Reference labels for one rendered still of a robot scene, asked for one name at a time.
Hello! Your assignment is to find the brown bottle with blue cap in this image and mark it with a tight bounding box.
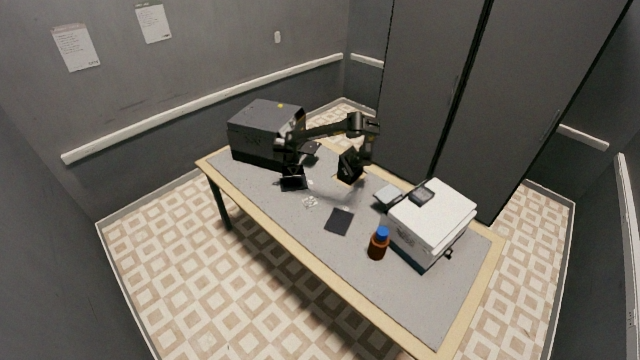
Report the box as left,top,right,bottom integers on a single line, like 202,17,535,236
367,226,390,261

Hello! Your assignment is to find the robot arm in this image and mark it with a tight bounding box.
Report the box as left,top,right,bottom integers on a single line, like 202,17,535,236
273,111,380,173

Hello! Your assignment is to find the white multi-well plate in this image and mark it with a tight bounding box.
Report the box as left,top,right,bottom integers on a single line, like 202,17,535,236
374,184,401,204

